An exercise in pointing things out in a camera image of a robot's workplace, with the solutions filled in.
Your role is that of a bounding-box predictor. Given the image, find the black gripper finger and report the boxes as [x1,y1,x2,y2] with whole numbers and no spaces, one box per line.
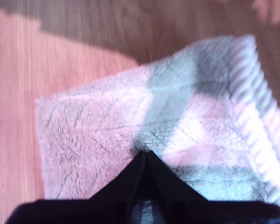
[67,150,147,224]
[147,151,231,224]

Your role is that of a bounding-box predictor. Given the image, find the fluffy white green tea towel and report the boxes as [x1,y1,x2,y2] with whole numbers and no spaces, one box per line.
[35,34,280,210]

